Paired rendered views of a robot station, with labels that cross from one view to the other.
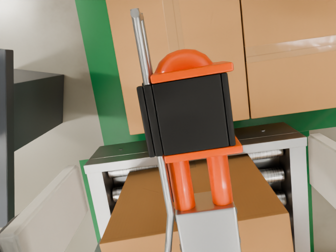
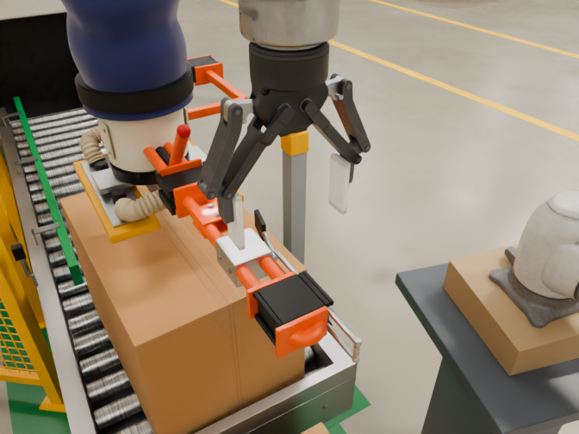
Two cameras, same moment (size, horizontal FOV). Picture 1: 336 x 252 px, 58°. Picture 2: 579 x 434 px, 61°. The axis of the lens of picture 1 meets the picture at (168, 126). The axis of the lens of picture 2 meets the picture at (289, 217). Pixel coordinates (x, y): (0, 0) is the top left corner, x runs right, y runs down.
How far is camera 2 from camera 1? 0.45 m
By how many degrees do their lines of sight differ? 41
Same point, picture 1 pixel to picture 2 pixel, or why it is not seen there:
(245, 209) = (176, 343)
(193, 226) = (258, 249)
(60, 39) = not seen: outside the picture
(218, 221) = (242, 256)
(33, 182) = (409, 358)
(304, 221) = (69, 393)
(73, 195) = (336, 199)
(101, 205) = not seen: hidden behind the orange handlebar
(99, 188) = (328, 346)
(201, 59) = (299, 336)
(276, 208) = (146, 350)
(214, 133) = (270, 294)
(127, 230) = not seen: hidden behind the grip
